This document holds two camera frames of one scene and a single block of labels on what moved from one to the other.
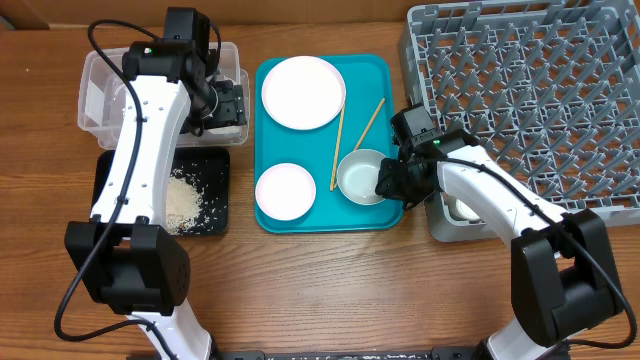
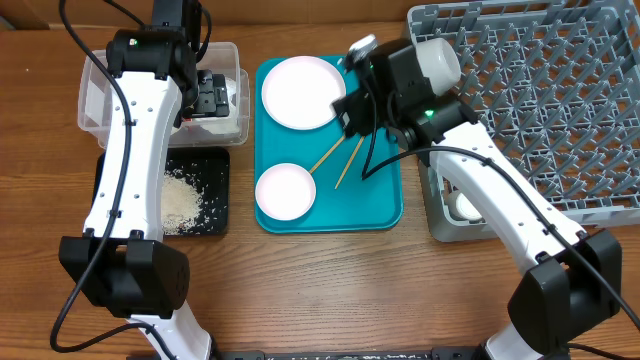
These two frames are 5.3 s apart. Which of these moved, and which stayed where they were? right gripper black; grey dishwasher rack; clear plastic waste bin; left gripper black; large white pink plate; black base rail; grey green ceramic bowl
Moved: grey green ceramic bowl; left gripper black; right gripper black
Stayed: grey dishwasher rack; large white pink plate; black base rail; clear plastic waste bin
